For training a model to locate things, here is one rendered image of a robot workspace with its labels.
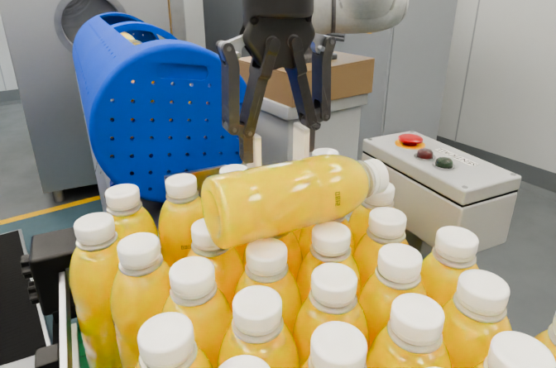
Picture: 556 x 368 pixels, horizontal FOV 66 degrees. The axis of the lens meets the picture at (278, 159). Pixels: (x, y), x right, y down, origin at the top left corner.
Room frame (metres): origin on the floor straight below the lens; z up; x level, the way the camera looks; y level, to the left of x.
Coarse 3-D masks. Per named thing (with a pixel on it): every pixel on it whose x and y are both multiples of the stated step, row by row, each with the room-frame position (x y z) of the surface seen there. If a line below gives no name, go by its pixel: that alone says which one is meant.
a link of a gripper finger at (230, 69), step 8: (216, 48) 0.46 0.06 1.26; (224, 48) 0.44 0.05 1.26; (232, 48) 0.44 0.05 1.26; (224, 56) 0.44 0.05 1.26; (232, 56) 0.44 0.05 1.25; (224, 64) 0.45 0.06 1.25; (232, 64) 0.44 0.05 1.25; (224, 72) 0.45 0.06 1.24; (232, 72) 0.44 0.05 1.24; (224, 80) 0.45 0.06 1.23; (232, 80) 0.44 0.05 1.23; (224, 88) 0.45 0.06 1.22; (232, 88) 0.44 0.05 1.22; (224, 96) 0.45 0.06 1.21; (232, 96) 0.44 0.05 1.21; (224, 104) 0.45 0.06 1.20; (232, 104) 0.44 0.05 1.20; (224, 112) 0.45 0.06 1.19; (232, 112) 0.44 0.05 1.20; (224, 120) 0.45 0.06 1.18; (232, 120) 0.44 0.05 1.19; (232, 128) 0.44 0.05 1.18
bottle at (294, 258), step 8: (288, 232) 0.40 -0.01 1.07; (280, 240) 0.39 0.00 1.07; (288, 240) 0.39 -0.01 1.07; (296, 240) 0.40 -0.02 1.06; (288, 248) 0.39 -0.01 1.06; (296, 248) 0.40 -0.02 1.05; (288, 256) 0.38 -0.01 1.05; (296, 256) 0.39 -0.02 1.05; (288, 264) 0.38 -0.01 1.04; (296, 264) 0.39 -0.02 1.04; (296, 272) 0.38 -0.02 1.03
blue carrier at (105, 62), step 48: (96, 48) 0.91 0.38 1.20; (144, 48) 0.69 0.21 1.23; (192, 48) 0.71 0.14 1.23; (96, 96) 0.64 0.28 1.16; (144, 96) 0.67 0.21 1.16; (192, 96) 0.70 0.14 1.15; (240, 96) 0.74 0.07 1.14; (96, 144) 0.64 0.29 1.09; (144, 144) 0.67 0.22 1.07; (192, 144) 0.70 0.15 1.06; (144, 192) 0.66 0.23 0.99
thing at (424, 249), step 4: (408, 232) 0.55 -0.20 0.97; (408, 236) 0.55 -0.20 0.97; (412, 236) 0.55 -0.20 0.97; (408, 240) 0.55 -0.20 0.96; (412, 240) 0.54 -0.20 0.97; (416, 240) 0.54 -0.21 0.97; (420, 240) 0.53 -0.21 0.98; (412, 244) 0.54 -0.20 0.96; (416, 244) 0.54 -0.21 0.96; (420, 244) 0.53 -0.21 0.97; (424, 244) 0.53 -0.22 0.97; (416, 248) 0.54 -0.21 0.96; (420, 248) 0.53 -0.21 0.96; (424, 248) 0.53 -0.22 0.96; (428, 248) 0.53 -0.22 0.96; (432, 248) 0.54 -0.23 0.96; (420, 252) 0.53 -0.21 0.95; (424, 252) 0.53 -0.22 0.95; (428, 252) 0.53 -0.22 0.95; (424, 256) 0.53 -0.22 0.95
